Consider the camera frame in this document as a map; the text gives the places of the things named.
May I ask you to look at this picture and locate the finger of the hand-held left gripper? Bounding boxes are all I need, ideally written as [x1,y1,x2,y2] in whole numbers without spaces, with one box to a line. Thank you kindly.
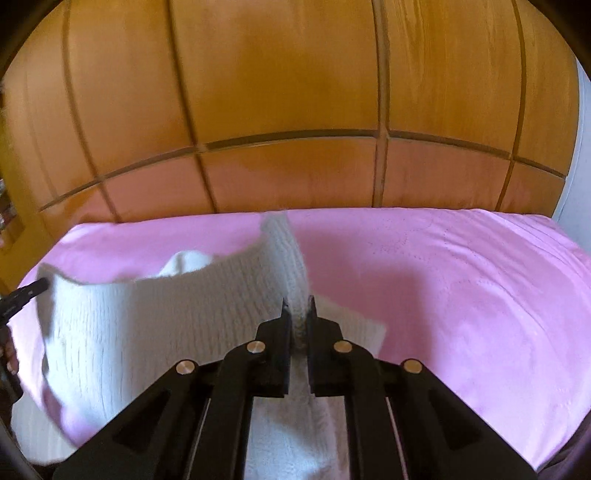
[0,276,49,325]

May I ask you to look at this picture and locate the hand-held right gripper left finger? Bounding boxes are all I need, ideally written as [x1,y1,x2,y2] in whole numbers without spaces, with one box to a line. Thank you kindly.
[53,298,293,480]

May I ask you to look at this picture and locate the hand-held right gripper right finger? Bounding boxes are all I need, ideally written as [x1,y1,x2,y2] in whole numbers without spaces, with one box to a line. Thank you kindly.
[307,296,539,480]

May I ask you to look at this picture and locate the white knitted sweater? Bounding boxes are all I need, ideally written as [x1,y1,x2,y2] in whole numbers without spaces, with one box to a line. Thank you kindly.
[37,210,389,480]

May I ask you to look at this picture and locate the person's left hand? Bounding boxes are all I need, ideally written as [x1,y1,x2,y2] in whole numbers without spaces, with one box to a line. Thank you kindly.
[1,325,20,376]

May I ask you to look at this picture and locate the cluttered wooden shelf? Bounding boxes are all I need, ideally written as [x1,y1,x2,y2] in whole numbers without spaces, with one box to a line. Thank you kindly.
[0,175,26,257]

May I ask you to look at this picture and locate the pink bed sheet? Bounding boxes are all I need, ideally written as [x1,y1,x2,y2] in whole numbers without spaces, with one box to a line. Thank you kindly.
[7,208,591,480]

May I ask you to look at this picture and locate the wooden panelled headboard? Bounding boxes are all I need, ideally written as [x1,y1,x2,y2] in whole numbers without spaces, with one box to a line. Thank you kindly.
[0,0,580,278]

